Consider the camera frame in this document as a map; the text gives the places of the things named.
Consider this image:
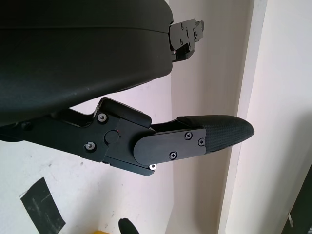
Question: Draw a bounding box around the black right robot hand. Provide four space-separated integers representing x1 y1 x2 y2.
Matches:
118 217 140 234

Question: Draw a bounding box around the black tape strip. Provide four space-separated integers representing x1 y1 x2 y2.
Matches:
20 177 67 234

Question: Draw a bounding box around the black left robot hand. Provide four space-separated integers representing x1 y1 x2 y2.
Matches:
0 0 255 177

